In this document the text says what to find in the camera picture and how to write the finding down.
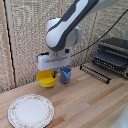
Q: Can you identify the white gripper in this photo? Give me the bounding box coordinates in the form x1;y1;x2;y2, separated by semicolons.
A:
36;48;72;80

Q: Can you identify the yellow bowl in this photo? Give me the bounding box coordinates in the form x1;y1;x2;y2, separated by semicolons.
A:
36;69;58;89

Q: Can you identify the blue cup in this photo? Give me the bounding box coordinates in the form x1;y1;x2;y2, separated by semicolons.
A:
59;66;73;84

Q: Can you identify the white floral rim plate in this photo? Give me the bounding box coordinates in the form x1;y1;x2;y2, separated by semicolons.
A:
7;94;55;128

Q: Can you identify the black toaster oven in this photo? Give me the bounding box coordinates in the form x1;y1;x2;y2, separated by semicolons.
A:
92;37;128;80

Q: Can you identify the black wire oven rack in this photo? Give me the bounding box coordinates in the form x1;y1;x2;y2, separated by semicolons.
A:
79;63;112;85

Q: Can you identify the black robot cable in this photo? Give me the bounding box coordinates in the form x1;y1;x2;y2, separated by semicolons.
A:
71;9;128;58

